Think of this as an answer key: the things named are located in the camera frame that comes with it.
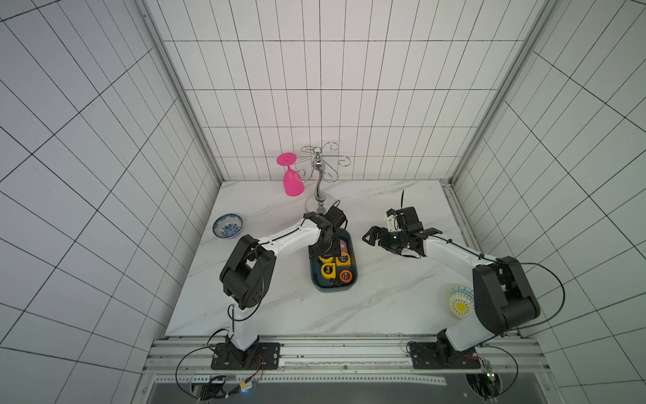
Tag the yellow patterned plate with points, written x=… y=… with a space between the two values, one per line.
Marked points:
x=460 y=300

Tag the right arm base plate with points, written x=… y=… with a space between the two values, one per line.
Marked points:
x=429 y=356

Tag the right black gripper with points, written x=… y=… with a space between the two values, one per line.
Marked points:
x=383 y=238

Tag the blue white ceramic bowl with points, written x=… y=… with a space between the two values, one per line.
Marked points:
x=227 y=226

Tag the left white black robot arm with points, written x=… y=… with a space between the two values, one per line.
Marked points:
x=247 y=274

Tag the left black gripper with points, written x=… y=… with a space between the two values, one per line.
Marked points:
x=334 y=251

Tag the teal plastic storage box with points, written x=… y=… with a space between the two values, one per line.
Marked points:
x=335 y=285

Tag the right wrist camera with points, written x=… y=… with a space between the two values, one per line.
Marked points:
x=391 y=221

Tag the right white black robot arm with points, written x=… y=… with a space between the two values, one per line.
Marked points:
x=503 y=297

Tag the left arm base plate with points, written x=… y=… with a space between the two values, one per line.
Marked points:
x=263 y=356

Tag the chrome glass holder stand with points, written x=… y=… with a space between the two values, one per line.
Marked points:
x=325 y=161

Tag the aluminium mounting rail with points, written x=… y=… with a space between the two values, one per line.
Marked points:
x=186 y=362

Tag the orange black tape measure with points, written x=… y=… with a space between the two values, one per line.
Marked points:
x=346 y=276

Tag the pink plastic wine glass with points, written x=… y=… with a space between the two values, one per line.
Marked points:
x=292 y=181

